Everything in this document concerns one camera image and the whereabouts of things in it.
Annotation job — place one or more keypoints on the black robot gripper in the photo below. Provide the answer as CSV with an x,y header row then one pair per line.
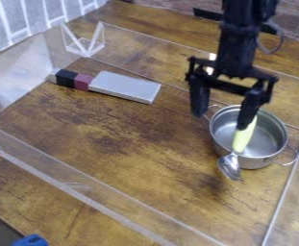
x,y
233,63

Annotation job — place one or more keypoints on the yellow handled metal spoon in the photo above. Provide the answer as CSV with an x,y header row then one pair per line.
x,y
229,163

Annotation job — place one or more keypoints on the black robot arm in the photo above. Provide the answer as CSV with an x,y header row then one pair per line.
x,y
246,14

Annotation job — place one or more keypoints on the grey block with coloured end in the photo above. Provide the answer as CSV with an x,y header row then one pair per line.
x,y
108,83

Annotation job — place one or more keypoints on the clear acrylic triangle stand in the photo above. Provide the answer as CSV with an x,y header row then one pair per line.
x,y
80,45

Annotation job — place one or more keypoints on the blue object at corner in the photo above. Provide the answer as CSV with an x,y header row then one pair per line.
x,y
31,240

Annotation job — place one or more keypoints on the black wall strip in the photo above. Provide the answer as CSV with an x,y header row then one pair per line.
x,y
215,16

